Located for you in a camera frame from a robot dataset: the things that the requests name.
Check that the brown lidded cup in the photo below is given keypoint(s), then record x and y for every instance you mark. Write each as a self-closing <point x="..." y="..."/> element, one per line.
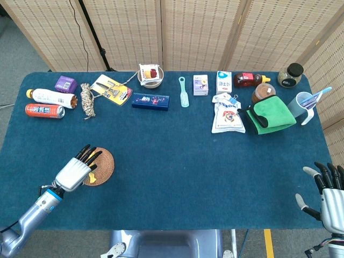
<point x="263" y="91"/>

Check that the white snack packet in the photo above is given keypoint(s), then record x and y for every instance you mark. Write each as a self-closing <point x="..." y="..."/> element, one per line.
<point x="149" y="72"/>

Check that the glass jar black lid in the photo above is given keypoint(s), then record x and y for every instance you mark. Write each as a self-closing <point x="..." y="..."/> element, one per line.
<point x="291" y="75"/>

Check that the white bottle yellow cap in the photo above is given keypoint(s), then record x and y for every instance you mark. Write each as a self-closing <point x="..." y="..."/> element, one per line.
<point x="51" y="97"/>

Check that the teal plastic brush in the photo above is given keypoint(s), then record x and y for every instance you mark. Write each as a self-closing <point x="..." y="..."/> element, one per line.
<point x="184" y="99"/>

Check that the amber honey bottle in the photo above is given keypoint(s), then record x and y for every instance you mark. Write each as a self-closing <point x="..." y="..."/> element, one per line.
<point x="246" y="80"/>

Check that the black tripod stand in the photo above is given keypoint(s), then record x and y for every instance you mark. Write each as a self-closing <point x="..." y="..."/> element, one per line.
<point x="92" y="29"/>

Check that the white printed snack bag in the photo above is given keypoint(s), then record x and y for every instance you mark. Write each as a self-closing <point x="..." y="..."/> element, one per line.
<point x="228" y="118"/>

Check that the bamboo folding screen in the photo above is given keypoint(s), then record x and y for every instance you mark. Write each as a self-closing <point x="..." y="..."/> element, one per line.
<point x="201" y="32"/>

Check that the orange soda can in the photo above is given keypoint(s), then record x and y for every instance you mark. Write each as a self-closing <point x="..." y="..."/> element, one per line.
<point x="43" y="110"/>

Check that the razor on yellow card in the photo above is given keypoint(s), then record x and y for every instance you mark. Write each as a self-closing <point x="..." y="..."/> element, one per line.
<point x="122" y="95"/>

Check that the purple cardboard box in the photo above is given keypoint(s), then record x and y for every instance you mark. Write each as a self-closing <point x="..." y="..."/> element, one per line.
<point x="65" y="84"/>

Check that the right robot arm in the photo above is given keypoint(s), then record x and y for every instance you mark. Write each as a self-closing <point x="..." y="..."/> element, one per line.
<point x="337" y="250"/>

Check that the dark blue pencil box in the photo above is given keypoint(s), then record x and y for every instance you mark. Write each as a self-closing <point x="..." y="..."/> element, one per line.
<point x="150" y="102"/>

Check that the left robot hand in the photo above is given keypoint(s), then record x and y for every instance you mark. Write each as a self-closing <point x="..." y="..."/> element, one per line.
<point x="71" y="173"/>

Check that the yellow twisted stick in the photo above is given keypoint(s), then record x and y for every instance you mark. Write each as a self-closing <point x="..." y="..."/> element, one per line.
<point x="92" y="178"/>

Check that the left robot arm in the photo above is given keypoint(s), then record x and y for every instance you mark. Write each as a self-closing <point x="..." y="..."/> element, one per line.
<point x="32" y="215"/>

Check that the round woven rattan coaster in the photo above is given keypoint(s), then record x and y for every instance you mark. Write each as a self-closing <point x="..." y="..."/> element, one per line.
<point x="106" y="166"/>

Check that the blue toothpaste tube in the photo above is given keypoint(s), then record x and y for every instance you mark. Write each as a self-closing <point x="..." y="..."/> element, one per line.
<point x="311" y="101"/>

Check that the light blue toothbrush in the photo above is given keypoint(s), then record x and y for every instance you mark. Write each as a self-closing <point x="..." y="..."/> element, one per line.
<point x="326" y="89"/>

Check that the blue binder clip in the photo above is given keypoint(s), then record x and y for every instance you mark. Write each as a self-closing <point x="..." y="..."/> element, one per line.
<point x="233" y="100"/>

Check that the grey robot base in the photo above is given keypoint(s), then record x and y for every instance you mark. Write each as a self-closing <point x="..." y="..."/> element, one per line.
<point x="172" y="244"/>

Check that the white and blue carton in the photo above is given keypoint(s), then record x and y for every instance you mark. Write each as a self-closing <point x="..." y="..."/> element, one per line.
<point x="224" y="83"/>

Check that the green microfiber cloth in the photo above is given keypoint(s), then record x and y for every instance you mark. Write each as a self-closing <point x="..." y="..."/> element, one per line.
<point x="276" y="113"/>

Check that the white and purple box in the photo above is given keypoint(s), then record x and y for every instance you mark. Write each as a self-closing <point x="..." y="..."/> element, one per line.
<point x="200" y="86"/>

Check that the blue felt table cover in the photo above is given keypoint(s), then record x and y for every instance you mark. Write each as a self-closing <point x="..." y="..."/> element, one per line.
<point x="172" y="161"/>

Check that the white table leg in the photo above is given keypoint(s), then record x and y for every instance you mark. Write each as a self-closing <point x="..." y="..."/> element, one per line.
<point x="234" y="242"/>

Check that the beige bowl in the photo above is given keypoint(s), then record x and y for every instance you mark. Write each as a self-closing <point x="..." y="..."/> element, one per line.
<point x="151" y="84"/>

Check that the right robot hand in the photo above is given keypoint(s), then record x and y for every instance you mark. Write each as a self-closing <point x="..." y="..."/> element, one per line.
<point x="333" y="209"/>

